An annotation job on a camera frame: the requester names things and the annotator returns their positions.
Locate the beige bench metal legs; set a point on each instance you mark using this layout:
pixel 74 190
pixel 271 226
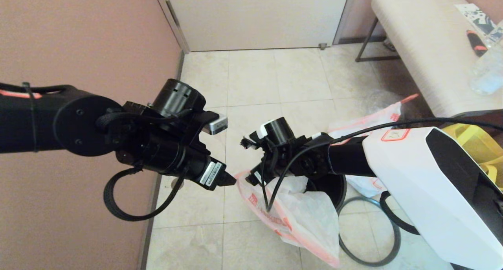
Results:
pixel 424 46

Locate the white trash bag red cartoon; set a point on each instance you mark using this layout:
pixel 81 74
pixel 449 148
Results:
pixel 310 215

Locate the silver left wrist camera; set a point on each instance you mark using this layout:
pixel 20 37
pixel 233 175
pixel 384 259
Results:
pixel 218 124

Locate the black white printed leaflet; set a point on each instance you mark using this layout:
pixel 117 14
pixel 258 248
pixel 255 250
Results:
pixel 473 15

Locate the white door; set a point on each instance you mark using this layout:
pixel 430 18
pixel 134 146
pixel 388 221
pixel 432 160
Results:
pixel 255 18

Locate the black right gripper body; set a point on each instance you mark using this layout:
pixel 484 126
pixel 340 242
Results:
pixel 290 164

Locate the white plastic bag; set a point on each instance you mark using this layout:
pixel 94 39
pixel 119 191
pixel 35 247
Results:
pixel 377 118

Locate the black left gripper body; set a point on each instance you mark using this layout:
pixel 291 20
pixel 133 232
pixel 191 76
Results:
pixel 169 160

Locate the black orange utility knife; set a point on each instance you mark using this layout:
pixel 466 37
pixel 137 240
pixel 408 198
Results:
pixel 475 43

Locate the grey wall baseboard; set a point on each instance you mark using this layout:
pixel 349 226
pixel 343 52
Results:
pixel 151 223

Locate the yellow fabric tote bag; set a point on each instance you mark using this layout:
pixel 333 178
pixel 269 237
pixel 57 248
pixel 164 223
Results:
pixel 479 144

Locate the grey shoe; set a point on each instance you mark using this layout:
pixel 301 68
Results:
pixel 388 46

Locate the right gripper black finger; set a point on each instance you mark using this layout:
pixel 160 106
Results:
pixel 252 178

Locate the black trash bin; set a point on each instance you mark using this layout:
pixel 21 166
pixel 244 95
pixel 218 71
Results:
pixel 334 187

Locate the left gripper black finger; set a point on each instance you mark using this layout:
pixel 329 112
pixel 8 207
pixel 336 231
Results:
pixel 227 179

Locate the large clear plastic bottle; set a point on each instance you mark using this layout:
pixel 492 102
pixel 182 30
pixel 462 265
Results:
pixel 487 73

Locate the round metal floor drain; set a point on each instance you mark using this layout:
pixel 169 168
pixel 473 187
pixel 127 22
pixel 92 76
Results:
pixel 175 182

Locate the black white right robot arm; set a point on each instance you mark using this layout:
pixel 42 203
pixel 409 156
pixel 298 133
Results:
pixel 412 175

